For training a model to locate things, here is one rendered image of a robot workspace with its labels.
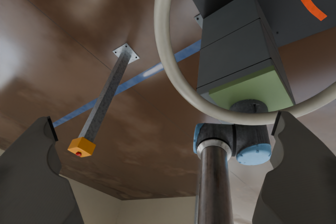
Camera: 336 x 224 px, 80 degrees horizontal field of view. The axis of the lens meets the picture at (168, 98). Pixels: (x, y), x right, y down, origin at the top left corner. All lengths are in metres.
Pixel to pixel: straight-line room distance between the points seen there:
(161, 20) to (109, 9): 1.55
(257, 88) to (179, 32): 1.04
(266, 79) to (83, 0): 1.57
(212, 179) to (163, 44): 0.53
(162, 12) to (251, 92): 0.73
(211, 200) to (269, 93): 0.57
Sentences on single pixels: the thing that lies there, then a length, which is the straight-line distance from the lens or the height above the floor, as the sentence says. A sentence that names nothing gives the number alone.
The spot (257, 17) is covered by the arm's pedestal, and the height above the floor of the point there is 0.41.
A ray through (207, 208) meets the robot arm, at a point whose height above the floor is 1.42.
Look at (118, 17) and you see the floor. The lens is 1.93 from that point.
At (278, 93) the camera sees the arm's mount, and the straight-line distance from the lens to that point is 1.07.
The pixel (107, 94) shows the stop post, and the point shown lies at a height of 0.59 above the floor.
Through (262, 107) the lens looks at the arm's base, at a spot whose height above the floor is 0.92.
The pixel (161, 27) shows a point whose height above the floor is 1.25.
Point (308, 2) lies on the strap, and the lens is 1.85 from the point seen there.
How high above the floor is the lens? 1.58
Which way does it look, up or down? 40 degrees down
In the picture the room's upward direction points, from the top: 168 degrees counter-clockwise
